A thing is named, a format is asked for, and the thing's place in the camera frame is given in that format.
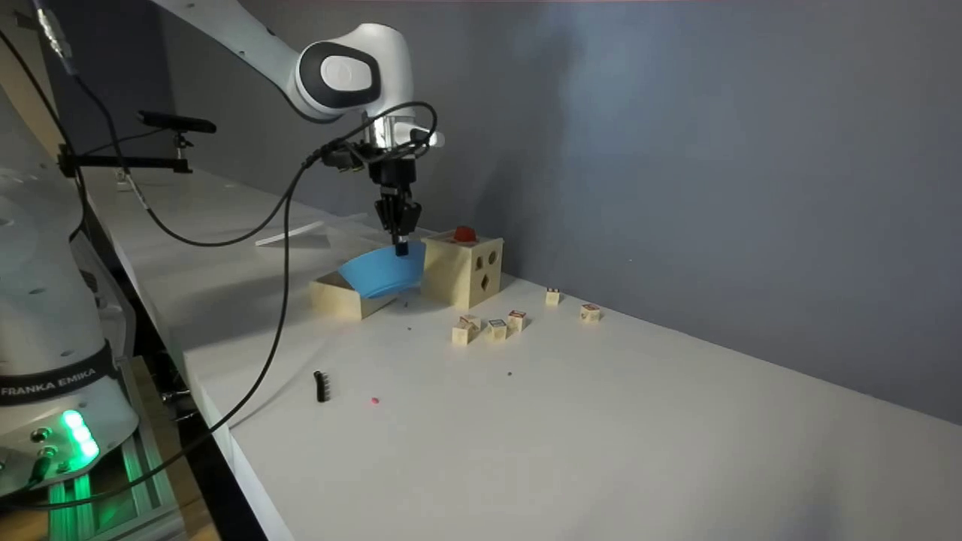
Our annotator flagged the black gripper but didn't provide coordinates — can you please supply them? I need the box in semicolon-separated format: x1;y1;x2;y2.
363;161;423;259

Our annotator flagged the blue bowl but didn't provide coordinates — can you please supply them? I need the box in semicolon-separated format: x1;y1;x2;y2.
338;244;431;303

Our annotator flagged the wooden shape sorter box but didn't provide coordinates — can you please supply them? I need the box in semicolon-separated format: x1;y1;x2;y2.
417;231;508;316

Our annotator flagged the small open wooden box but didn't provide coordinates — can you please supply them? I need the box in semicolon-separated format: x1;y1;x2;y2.
306;272;423;325

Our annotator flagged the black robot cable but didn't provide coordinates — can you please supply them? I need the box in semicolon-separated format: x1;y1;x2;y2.
0;18;442;507

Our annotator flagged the black camera on stand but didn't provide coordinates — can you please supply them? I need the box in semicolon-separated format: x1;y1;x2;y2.
53;107;219;184

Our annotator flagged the metal mounting frame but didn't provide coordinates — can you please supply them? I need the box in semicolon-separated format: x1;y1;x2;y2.
28;440;191;541

